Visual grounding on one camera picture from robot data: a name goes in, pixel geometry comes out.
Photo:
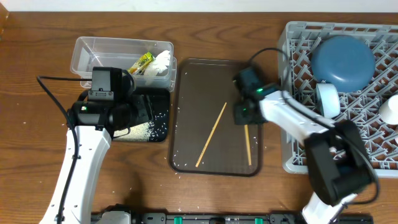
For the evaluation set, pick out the light blue small bowl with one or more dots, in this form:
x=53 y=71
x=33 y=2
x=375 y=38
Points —
x=328 y=100

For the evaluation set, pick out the black rail with green clips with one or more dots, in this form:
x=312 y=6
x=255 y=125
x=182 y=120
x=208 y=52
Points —
x=123 y=214

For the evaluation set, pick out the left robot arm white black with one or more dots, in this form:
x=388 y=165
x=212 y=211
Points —
x=111 y=104

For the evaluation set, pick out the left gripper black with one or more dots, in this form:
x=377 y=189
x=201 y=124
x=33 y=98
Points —
x=142 y=106

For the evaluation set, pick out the yellow green snack wrapper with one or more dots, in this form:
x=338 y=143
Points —
x=141 y=64

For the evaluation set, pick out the wooden chopstick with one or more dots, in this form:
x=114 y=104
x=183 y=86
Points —
x=210 y=135
x=248 y=146

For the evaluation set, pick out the pile of white rice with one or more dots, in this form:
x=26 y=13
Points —
x=152 y=131

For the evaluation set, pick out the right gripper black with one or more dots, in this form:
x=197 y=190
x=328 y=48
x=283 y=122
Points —
x=242 y=119

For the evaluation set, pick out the crumpled white tissue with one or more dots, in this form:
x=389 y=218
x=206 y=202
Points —
x=157 y=68

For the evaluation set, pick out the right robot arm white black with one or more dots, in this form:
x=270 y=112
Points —
x=337 y=162

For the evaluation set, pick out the clear plastic waste bin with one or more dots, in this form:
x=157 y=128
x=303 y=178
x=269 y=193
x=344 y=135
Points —
x=121 y=53

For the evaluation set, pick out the brown serving tray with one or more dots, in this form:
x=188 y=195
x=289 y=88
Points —
x=203 y=86

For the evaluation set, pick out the black waste tray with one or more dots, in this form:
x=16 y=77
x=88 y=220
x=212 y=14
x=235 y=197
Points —
x=159 y=97

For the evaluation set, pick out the white cup pink inside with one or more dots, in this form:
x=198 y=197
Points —
x=388 y=111

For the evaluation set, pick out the dark blue plate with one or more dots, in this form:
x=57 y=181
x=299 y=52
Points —
x=345 y=62

